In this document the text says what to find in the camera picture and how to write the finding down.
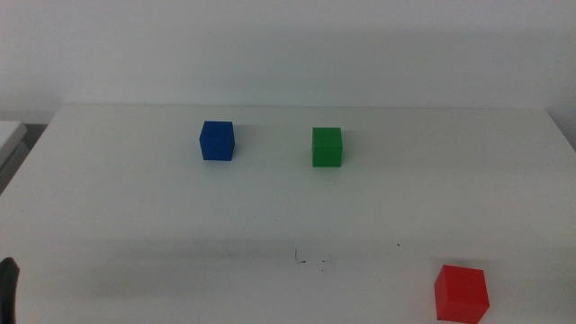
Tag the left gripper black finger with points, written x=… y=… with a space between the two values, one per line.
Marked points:
x=8 y=292

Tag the blue cube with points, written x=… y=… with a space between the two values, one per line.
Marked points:
x=217 y=141

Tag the green cube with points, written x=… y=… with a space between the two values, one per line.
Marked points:
x=327 y=148

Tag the red cube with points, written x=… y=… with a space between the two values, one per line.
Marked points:
x=461 y=297

